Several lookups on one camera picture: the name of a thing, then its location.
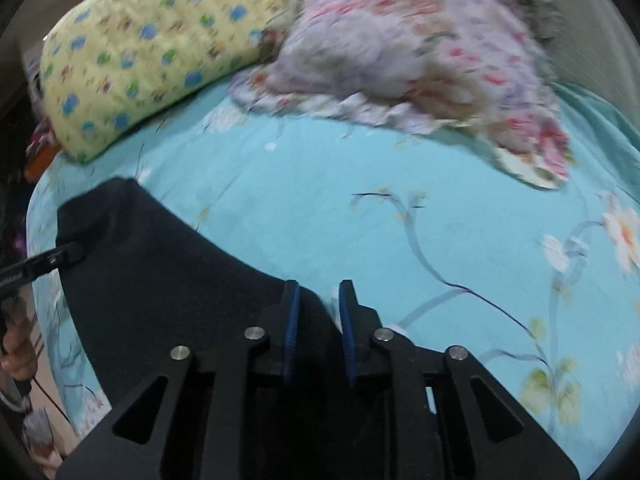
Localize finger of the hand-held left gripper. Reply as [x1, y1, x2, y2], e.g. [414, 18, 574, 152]
[0, 241, 85, 291]

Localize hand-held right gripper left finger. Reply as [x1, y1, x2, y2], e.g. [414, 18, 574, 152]
[56, 279, 301, 480]

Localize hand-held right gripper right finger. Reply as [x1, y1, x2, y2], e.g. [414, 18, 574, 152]
[339, 279, 581, 480]

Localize black pants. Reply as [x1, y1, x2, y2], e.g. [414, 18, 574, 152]
[55, 177, 346, 426]

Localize person's left hand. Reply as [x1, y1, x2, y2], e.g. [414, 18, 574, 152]
[0, 305, 40, 383]

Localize light blue floral bedsheet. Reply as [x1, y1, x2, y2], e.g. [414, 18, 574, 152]
[25, 77, 640, 480]

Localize yellow patterned pillow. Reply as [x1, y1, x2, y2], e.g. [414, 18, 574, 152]
[39, 0, 301, 163]

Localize floral quilt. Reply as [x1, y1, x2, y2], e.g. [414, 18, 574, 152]
[227, 0, 573, 190]

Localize black cable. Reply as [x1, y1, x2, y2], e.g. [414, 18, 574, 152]
[27, 375, 71, 458]

